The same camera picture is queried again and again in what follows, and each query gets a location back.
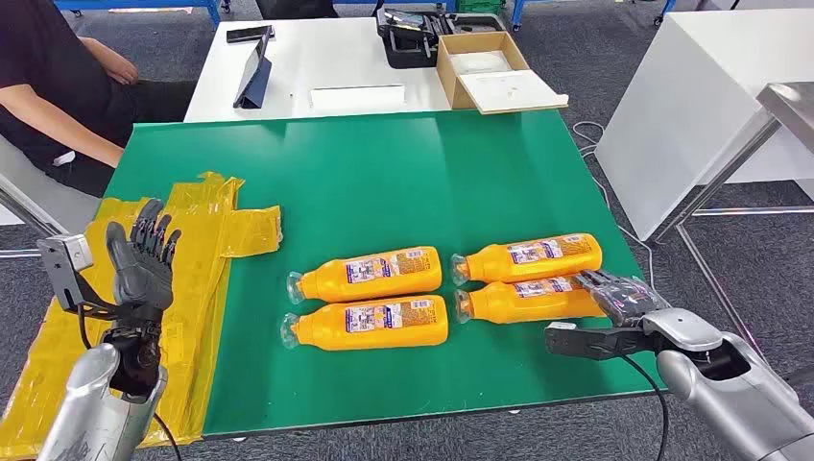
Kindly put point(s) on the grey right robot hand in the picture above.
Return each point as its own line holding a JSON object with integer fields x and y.
{"x": 626, "y": 299}

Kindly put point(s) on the person's left hand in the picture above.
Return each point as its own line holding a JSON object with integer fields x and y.
{"x": 124, "y": 71}

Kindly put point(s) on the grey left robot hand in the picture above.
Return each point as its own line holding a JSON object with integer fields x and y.
{"x": 143, "y": 280}

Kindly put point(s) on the orange detergent bottle clear cap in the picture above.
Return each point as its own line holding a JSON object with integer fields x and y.
{"x": 528, "y": 257}
{"x": 521, "y": 302}
{"x": 381, "y": 273}
{"x": 381, "y": 324}

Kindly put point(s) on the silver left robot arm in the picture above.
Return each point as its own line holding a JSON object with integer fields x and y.
{"x": 95, "y": 407}

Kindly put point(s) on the person's left forearm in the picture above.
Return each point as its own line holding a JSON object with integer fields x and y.
{"x": 102, "y": 54}

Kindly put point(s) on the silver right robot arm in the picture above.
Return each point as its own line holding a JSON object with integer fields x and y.
{"x": 750, "y": 407}

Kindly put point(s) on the person's right forearm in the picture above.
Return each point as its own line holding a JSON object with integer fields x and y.
{"x": 57, "y": 127}

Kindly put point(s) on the yellow plastic sheet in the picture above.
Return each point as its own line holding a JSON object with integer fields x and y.
{"x": 191, "y": 305}

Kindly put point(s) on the person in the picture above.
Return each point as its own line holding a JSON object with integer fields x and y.
{"x": 44, "y": 63}

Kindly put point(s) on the grey metal bench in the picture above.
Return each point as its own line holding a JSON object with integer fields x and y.
{"x": 57, "y": 203}

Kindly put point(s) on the black phone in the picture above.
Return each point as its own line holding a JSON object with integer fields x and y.
{"x": 245, "y": 33}

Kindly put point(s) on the white foam lid board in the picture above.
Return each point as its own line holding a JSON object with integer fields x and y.
{"x": 509, "y": 92}

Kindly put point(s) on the white foam pad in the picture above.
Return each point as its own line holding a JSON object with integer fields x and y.
{"x": 480, "y": 62}

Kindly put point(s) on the brown cardboard box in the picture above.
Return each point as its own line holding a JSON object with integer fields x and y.
{"x": 448, "y": 76}

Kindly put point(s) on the black tool case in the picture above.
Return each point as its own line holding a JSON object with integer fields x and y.
{"x": 413, "y": 38}

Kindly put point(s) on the green crate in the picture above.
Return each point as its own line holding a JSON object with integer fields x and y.
{"x": 480, "y": 5}

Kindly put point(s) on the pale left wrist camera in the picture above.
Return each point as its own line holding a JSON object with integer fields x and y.
{"x": 63, "y": 261}

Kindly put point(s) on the steel frame table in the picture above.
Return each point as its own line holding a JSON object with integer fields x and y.
{"x": 788, "y": 105}

